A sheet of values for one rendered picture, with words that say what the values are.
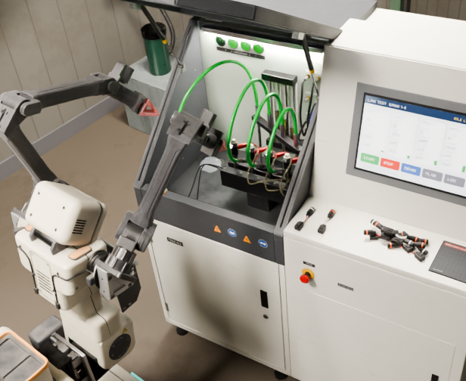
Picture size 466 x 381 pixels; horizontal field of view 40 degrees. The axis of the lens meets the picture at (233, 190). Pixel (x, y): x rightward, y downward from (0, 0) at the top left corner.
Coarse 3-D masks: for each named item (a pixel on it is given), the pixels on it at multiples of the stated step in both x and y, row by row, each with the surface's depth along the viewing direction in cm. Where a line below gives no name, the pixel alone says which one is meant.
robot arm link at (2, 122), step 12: (12, 96) 193; (0, 108) 193; (12, 108) 192; (0, 120) 193; (12, 120) 191; (0, 132) 192; (12, 132) 194; (12, 144) 198; (24, 144) 201; (24, 156) 203; (36, 156) 208; (36, 168) 210; (48, 168) 215; (36, 180) 215; (48, 180) 216; (60, 180) 222
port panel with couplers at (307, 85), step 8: (304, 64) 252; (312, 64) 250; (320, 64) 249; (304, 72) 254; (320, 72) 250; (312, 80) 255; (320, 80) 253; (304, 88) 259; (304, 96) 262; (312, 96) 259; (304, 104) 264; (312, 104) 262; (304, 112) 266; (304, 120) 269
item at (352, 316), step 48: (336, 48) 219; (384, 48) 214; (432, 48) 212; (336, 96) 226; (432, 96) 208; (336, 144) 233; (336, 192) 241; (384, 192) 231; (288, 240) 236; (288, 288) 253; (336, 288) 238; (384, 288) 224; (432, 288) 212; (336, 336) 255; (384, 336) 240; (432, 336) 226
